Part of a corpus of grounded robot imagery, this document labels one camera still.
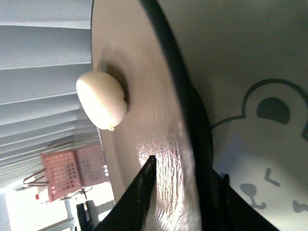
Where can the grey pleated curtain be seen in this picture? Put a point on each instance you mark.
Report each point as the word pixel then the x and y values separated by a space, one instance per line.
pixel 44 49

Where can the cream bear-print tray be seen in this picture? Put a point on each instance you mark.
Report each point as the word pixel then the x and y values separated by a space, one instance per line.
pixel 248 60

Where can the white steamed bun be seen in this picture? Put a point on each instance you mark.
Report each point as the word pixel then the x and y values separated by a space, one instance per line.
pixel 102 98

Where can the pink plastic crate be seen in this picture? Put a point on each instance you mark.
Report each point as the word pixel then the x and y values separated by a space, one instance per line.
pixel 71 170

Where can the beige plate with black rim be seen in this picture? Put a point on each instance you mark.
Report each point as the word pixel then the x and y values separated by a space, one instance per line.
pixel 132 41

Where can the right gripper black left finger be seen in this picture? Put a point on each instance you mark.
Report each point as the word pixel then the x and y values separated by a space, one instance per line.
pixel 130 212

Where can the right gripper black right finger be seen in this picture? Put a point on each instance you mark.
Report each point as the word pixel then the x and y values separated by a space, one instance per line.
pixel 237 214

